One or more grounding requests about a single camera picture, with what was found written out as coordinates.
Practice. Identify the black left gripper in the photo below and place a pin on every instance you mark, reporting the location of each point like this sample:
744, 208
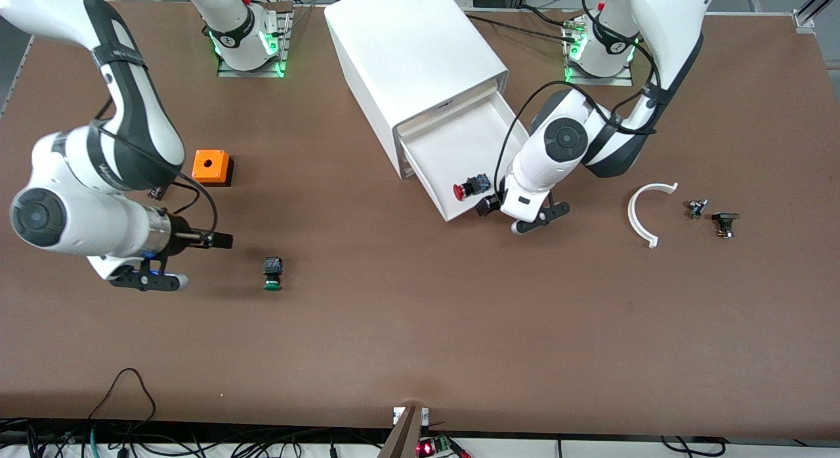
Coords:
485, 206

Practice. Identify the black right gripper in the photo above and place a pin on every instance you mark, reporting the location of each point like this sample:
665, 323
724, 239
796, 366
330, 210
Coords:
178, 241

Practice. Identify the red push button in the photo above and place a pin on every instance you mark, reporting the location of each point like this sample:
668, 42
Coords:
461, 191

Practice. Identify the white plastic drawer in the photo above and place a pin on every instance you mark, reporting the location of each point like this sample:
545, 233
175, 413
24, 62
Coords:
459, 149
426, 120

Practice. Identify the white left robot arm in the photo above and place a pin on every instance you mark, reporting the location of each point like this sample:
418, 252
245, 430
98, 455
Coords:
558, 143

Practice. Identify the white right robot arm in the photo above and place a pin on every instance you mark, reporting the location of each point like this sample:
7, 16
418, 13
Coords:
65, 208

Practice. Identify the green push button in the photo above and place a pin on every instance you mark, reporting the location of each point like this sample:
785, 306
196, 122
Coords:
273, 274

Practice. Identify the orange button box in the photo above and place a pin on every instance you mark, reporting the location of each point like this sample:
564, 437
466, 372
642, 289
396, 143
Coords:
211, 166

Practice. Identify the white drawer cabinet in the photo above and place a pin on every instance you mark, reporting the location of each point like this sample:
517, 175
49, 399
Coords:
407, 44

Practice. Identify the small black electronic component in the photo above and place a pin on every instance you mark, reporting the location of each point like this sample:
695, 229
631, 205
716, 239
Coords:
156, 193

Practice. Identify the small metal valve fitting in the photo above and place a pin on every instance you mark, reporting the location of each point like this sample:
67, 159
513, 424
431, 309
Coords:
695, 208

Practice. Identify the green terminal block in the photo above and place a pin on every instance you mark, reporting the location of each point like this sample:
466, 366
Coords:
441, 443

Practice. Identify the red LED circuit board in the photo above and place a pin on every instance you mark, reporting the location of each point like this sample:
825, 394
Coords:
425, 448

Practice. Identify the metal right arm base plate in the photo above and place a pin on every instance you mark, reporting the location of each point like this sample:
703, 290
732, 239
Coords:
230, 71

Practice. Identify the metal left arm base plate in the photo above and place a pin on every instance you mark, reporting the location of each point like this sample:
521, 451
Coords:
623, 81

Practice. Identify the black switch component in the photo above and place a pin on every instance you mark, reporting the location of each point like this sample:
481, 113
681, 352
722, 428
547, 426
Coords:
725, 217

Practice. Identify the brown camera mount post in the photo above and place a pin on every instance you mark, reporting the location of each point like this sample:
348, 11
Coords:
407, 438

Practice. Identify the aluminium table edge rail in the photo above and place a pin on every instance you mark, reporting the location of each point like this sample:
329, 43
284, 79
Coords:
18, 71

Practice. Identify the aluminium frame profile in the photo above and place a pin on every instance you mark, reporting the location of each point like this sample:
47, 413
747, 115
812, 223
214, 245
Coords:
810, 12

